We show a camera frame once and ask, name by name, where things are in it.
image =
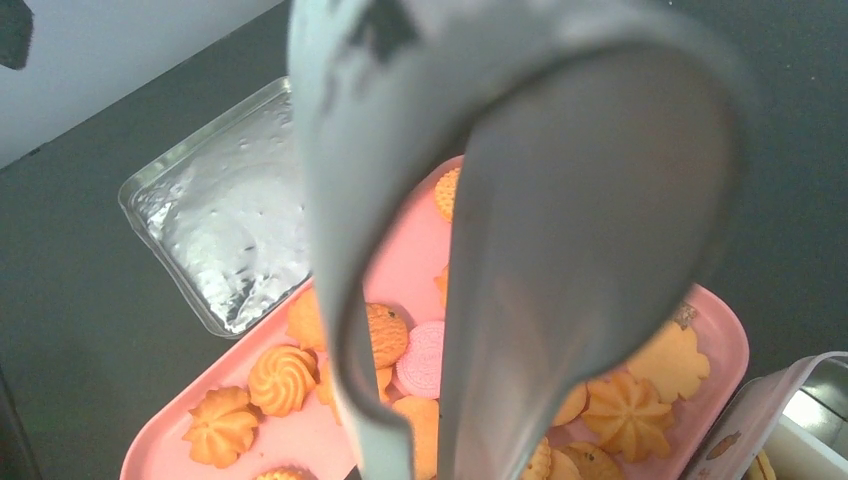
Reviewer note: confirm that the metal tongs white handle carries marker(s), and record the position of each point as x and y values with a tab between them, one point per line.
605	142

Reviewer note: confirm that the pink and green cookie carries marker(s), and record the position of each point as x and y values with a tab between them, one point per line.
419	369

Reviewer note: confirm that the pink cookie tray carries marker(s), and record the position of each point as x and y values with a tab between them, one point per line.
266	410

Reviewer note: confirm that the beige compartment box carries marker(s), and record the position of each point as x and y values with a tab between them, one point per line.
791	424

